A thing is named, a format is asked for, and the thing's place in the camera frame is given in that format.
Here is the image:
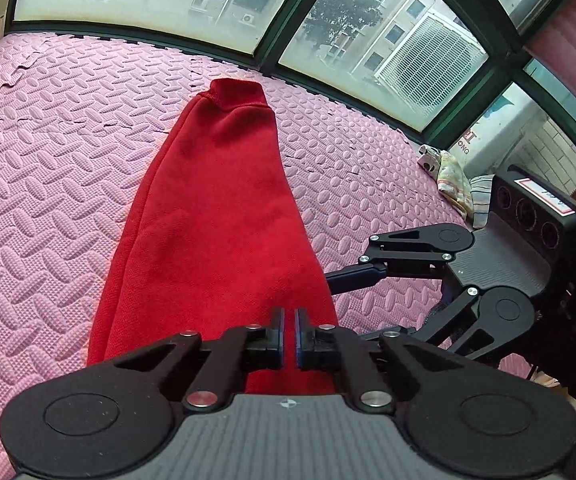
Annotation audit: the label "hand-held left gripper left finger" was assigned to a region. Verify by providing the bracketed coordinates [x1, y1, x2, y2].
[88, 307, 286, 413]

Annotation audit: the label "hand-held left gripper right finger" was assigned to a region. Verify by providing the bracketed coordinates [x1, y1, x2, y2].
[295, 307, 473, 413]

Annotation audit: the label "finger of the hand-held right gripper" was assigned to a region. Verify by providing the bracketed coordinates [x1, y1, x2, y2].
[325, 226, 455, 295]
[362, 285, 487, 354]

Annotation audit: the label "red pants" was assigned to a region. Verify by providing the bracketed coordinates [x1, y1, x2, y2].
[86, 77, 341, 396]

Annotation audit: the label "yellow patterned cloth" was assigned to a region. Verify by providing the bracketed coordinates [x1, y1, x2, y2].
[435, 152, 475, 218]

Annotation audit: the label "white spotted cloth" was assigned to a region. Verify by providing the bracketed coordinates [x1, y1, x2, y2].
[418, 144, 442, 171]

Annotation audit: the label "white printed appliance casing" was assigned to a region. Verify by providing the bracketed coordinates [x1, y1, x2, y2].
[450, 82, 544, 171]

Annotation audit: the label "white louvred air conditioner unit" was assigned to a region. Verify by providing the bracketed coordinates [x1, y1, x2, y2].
[375, 10, 489, 118]

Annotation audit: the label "pink curtain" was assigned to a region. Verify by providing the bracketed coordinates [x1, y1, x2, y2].
[523, 0, 576, 126]

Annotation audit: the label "pink foam floor mat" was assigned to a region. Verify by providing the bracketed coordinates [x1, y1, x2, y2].
[0, 30, 576, 480]

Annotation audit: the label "green tree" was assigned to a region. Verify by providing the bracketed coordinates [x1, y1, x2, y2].
[303, 0, 386, 58]

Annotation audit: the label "dark green window frame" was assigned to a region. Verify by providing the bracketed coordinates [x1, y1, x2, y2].
[5, 0, 576, 161]

